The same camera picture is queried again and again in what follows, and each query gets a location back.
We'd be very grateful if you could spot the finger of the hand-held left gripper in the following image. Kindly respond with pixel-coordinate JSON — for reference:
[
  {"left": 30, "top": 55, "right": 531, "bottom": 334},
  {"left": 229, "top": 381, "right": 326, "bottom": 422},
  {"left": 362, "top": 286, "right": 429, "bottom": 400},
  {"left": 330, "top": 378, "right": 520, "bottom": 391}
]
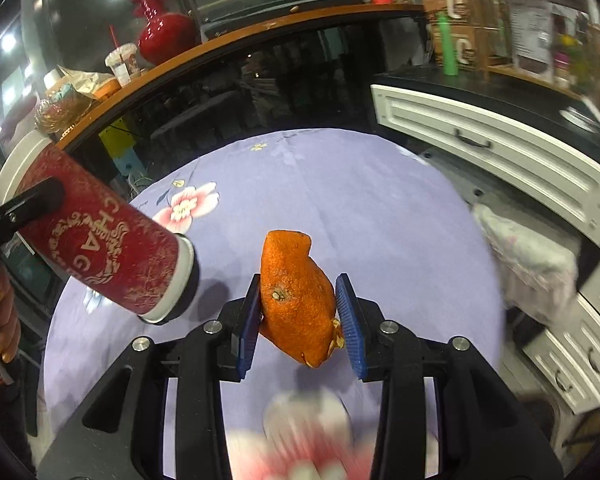
[{"left": 0, "top": 177, "right": 65, "bottom": 251}]

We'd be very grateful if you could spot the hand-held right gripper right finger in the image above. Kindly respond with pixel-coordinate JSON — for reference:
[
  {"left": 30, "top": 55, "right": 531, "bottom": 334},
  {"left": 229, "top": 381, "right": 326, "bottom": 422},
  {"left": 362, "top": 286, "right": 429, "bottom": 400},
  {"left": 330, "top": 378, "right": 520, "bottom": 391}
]
[{"left": 335, "top": 273, "right": 563, "bottom": 480}]

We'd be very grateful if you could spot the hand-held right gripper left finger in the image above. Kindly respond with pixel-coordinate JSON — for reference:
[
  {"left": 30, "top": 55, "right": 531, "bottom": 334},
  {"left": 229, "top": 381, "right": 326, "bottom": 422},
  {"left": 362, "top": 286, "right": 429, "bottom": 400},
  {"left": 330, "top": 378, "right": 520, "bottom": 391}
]
[{"left": 39, "top": 274, "right": 263, "bottom": 480}]

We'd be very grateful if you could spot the orange peel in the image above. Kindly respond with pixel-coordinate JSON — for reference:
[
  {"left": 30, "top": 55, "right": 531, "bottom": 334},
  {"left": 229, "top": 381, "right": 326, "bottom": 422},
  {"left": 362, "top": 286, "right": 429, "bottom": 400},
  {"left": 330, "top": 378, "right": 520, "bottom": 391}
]
[{"left": 257, "top": 230, "right": 343, "bottom": 368}]

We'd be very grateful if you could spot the red paper cup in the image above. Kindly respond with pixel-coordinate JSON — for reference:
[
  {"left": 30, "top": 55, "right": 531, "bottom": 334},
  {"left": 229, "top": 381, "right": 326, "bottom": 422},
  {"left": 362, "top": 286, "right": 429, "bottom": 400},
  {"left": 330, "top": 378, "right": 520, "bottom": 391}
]
[{"left": 0, "top": 132, "right": 202, "bottom": 324}]

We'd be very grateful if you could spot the person's left hand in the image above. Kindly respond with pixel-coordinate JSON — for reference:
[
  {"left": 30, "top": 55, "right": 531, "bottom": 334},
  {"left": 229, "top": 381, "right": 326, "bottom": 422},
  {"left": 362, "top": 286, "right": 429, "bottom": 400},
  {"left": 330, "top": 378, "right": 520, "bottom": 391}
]
[{"left": 0, "top": 260, "right": 21, "bottom": 386}]

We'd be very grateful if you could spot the gold glass bowl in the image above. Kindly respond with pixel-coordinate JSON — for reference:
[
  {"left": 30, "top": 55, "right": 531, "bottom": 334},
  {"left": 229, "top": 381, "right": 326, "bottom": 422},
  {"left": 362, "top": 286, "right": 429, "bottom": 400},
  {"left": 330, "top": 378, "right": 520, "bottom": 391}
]
[{"left": 34, "top": 91, "right": 98, "bottom": 135}]

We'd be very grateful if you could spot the yellow panel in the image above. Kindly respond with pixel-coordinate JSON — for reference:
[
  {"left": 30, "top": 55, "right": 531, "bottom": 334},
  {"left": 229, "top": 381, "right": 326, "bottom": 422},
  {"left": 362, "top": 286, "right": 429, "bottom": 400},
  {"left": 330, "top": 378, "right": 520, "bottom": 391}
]
[{"left": 99, "top": 119, "right": 137, "bottom": 177}]

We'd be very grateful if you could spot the purple floral tablecloth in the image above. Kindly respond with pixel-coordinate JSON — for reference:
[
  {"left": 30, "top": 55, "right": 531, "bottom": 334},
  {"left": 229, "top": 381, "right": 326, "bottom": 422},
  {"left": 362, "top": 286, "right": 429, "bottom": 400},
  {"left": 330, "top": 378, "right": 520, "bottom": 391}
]
[{"left": 44, "top": 129, "right": 506, "bottom": 480}]

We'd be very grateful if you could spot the brown paper snack bag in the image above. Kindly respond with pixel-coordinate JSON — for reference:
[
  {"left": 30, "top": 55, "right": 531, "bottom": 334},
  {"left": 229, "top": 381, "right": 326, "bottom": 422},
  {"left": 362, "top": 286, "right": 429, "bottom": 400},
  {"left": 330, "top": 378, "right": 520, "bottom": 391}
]
[{"left": 55, "top": 66, "right": 121, "bottom": 100}]

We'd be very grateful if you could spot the plastic drink cup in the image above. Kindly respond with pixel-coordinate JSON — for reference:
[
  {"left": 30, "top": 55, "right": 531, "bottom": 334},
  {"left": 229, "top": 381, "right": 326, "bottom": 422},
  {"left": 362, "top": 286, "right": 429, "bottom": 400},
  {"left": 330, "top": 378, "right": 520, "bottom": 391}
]
[{"left": 105, "top": 25, "right": 142, "bottom": 88}]

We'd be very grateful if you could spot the red vase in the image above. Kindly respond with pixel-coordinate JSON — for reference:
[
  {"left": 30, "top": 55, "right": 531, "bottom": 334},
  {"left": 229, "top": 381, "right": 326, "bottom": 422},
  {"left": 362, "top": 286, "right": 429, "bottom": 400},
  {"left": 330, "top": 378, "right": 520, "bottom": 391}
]
[{"left": 132, "top": 0, "right": 199, "bottom": 67}]

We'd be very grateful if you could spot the long white drawer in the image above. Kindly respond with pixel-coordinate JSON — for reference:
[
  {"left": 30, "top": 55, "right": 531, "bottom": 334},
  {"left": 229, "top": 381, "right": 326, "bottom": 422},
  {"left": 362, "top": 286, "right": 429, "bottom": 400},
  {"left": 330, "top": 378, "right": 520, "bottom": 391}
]
[{"left": 370, "top": 82, "right": 600, "bottom": 248}]

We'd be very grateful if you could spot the wooden counter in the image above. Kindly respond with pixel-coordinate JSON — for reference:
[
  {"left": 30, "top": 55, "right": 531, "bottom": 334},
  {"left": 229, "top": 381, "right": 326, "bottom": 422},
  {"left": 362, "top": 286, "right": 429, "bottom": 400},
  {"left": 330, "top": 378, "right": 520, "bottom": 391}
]
[{"left": 55, "top": 2, "right": 431, "bottom": 151}]

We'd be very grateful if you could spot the green bottle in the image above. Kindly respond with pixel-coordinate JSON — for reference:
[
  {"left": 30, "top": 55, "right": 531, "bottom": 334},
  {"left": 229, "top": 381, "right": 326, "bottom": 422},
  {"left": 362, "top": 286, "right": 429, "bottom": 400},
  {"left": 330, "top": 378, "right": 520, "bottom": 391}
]
[{"left": 437, "top": 12, "right": 459, "bottom": 77}]

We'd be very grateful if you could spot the brown carton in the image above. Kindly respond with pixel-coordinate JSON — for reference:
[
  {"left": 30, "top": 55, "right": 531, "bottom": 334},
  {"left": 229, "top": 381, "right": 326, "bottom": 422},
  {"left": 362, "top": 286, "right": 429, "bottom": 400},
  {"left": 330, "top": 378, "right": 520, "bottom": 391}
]
[
  {"left": 432, "top": 25, "right": 481, "bottom": 72},
  {"left": 420, "top": 0, "right": 481, "bottom": 26}
]

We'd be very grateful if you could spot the bamboo rack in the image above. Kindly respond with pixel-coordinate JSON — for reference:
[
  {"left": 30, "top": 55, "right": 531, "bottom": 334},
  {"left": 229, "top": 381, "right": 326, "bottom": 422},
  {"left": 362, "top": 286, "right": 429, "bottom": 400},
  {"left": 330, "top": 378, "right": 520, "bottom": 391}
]
[{"left": 472, "top": 0, "right": 600, "bottom": 96}]

